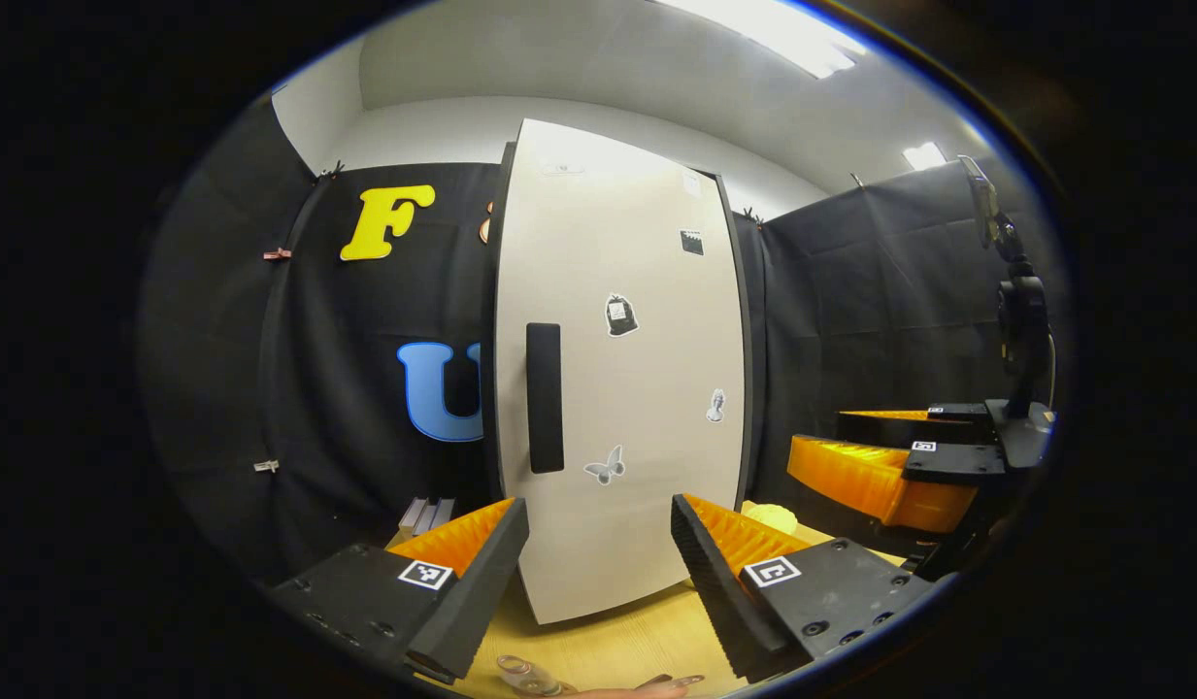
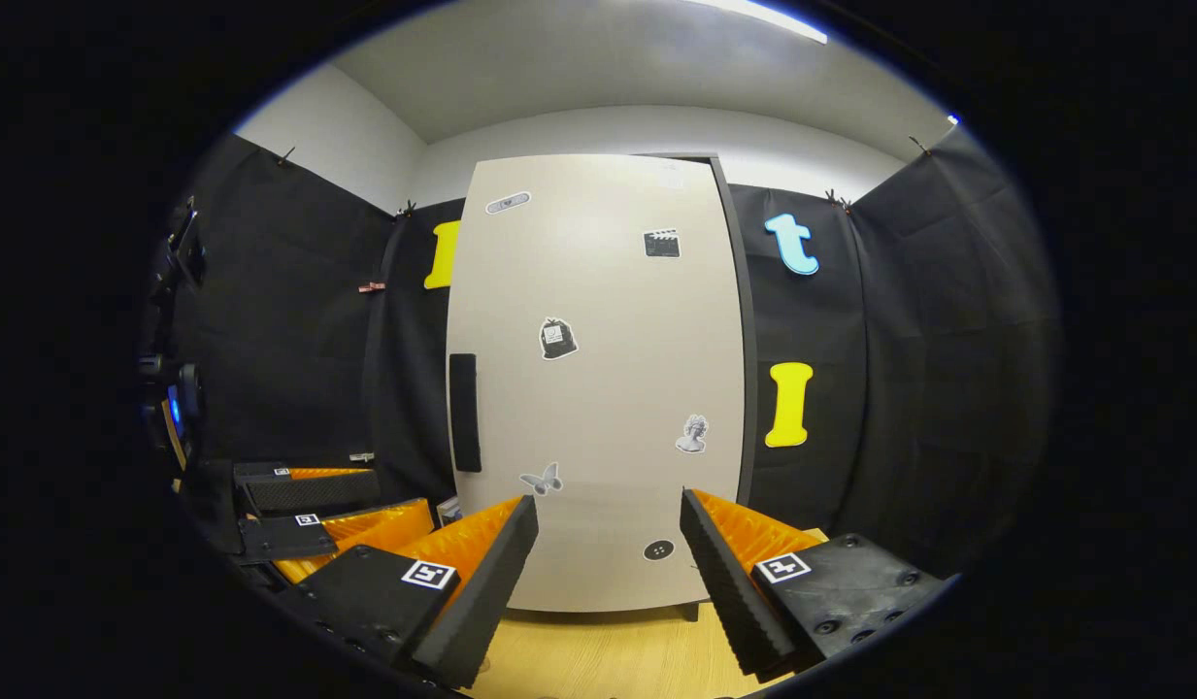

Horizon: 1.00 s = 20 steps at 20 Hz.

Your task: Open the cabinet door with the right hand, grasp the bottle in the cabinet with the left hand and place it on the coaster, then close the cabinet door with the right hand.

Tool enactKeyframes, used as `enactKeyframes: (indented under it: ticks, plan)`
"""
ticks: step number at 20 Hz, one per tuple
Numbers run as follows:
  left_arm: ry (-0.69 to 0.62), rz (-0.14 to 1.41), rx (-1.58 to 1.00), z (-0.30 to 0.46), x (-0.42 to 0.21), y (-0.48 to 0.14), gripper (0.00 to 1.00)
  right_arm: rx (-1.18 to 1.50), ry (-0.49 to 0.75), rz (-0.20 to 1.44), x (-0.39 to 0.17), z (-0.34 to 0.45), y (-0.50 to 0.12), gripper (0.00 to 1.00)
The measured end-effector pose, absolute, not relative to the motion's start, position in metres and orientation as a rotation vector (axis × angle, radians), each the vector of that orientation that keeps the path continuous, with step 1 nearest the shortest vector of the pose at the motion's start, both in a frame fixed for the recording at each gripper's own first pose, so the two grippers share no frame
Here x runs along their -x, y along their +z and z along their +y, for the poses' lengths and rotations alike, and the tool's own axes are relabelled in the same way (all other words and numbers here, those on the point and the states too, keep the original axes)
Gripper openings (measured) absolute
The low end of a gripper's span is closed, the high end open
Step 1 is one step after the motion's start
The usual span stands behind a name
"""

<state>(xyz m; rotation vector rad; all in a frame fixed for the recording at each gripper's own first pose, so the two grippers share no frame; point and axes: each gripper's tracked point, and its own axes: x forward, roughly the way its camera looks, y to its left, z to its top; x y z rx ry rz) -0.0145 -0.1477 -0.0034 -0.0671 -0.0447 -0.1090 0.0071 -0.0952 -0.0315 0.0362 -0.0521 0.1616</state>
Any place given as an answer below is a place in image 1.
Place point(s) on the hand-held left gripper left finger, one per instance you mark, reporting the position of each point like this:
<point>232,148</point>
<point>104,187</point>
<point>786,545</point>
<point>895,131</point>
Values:
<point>477,602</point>

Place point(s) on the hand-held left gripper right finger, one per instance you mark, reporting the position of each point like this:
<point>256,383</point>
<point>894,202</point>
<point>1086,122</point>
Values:
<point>716,592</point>

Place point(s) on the black backdrop cloth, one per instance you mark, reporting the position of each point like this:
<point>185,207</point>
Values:
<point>346,388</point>

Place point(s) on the beige cabinet door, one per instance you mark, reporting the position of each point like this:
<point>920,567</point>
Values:
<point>637,388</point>

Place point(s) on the white clip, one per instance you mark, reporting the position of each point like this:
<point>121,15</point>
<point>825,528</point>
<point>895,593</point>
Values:
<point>266,466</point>

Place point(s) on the grey cabinet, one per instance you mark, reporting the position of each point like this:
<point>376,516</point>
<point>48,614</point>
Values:
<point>748,388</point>

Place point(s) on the copper-coloured clip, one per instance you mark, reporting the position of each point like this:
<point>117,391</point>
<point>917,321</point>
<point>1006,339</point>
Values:
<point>278,254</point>

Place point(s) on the white slat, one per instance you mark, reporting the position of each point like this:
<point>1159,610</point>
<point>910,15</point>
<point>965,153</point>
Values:
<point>429,515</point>
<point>444,512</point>
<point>412,516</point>

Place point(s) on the pale yellow round pad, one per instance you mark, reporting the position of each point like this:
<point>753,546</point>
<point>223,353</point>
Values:
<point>770,516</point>

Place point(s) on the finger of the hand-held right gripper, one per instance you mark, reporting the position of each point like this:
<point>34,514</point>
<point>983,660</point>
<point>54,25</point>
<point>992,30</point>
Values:
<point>957,425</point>
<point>952,464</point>

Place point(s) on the small ceiling light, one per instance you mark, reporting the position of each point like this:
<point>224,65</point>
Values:
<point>924,155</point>

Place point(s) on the large ceiling light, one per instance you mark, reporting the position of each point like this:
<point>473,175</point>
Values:
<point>773,34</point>

